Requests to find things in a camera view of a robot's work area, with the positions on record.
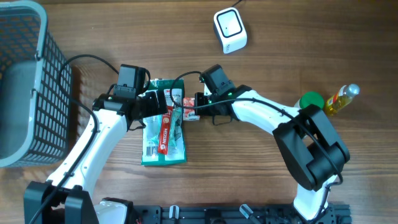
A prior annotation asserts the pink Kleenex tissue pack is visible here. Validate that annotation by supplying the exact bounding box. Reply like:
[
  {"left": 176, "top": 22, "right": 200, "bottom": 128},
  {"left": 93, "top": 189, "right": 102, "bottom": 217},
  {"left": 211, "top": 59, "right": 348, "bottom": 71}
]
[{"left": 182, "top": 96, "right": 201, "bottom": 121}]

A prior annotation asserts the mint green wipes sachet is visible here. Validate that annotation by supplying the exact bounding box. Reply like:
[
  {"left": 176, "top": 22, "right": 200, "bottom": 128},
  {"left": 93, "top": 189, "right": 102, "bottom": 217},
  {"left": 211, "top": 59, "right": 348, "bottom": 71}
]
[{"left": 146, "top": 107, "right": 181, "bottom": 152}]

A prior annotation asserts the green lid seasoning jar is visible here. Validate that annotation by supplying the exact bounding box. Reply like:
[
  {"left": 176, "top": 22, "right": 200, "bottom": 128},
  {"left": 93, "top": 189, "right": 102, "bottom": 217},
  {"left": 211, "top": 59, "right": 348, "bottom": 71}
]
[{"left": 294, "top": 91, "right": 325, "bottom": 109}]

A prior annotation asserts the yellow oil bottle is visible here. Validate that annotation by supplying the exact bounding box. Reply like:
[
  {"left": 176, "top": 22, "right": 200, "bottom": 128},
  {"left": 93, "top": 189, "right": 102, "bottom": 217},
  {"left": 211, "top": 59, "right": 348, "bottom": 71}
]
[{"left": 323, "top": 83, "right": 360, "bottom": 116}]

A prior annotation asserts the red Nescafe coffee stick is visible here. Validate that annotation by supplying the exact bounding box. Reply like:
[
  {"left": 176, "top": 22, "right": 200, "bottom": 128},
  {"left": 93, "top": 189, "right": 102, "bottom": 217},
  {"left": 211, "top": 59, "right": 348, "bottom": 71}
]
[{"left": 158, "top": 106, "right": 173, "bottom": 155}]

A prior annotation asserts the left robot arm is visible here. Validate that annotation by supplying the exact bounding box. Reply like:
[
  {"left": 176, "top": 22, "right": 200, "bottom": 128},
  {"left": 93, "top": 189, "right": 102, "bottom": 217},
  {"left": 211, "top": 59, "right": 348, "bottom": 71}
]
[{"left": 24, "top": 65, "right": 167, "bottom": 223}]

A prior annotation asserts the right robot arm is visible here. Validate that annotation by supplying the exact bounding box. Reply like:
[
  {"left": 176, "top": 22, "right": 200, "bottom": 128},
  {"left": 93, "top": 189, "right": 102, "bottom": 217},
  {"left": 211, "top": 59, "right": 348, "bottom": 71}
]
[{"left": 194, "top": 64, "right": 350, "bottom": 223}]

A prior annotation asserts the white barcode scanner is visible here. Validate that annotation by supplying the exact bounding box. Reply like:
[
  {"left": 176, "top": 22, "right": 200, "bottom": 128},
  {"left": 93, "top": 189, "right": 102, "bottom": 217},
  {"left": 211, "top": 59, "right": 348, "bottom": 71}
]
[{"left": 213, "top": 7, "right": 248, "bottom": 54}]

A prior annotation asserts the grey plastic mesh basket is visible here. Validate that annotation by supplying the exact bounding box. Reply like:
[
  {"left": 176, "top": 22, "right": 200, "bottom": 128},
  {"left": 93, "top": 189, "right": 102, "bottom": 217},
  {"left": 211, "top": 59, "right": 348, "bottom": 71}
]
[{"left": 1, "top": 1, "right": 73, "bottom": 167}]

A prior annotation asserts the left camera black cable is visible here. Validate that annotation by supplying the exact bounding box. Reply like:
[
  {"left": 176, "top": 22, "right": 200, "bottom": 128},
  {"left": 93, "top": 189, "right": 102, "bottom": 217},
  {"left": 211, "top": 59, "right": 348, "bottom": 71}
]
[{"left": 27, "top": 55, "right": 121, "bottom": 224}]

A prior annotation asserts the camera black cable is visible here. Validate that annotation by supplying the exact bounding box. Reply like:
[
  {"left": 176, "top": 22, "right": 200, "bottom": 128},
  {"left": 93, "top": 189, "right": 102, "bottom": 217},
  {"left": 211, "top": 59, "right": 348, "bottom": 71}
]
[
  {"left": 27, "top": 55, "right": 121, "bottom": 224},
  {"left": 169, "top": 70, "right": 344, "bottom": 218}
]

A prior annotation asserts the right camera black cable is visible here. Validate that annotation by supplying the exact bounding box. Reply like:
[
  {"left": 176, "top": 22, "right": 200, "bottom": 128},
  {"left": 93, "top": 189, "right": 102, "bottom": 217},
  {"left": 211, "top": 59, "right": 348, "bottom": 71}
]
[{"left": 169, "top": 70, "right": 344, "bottom": 218}]

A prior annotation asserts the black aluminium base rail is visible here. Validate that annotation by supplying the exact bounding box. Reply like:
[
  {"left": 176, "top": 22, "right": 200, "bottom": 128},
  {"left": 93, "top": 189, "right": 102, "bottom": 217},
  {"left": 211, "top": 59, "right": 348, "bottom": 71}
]
[{"left": 130, "top": 204, "right": 353, "bottom": 224}]

